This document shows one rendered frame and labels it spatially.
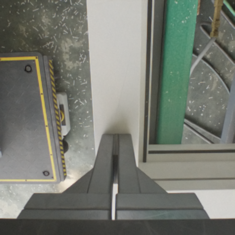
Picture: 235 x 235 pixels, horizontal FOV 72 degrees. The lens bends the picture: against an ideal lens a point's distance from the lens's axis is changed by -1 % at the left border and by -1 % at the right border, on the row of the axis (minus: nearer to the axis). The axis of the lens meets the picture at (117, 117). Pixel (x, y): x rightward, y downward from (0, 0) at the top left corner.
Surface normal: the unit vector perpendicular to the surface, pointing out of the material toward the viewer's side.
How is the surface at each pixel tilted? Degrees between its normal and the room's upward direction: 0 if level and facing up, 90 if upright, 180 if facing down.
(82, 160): 0
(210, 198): 0
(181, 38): 0
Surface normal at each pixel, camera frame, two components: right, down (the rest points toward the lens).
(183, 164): -0.01, -0.96
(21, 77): -0.01, 0.29
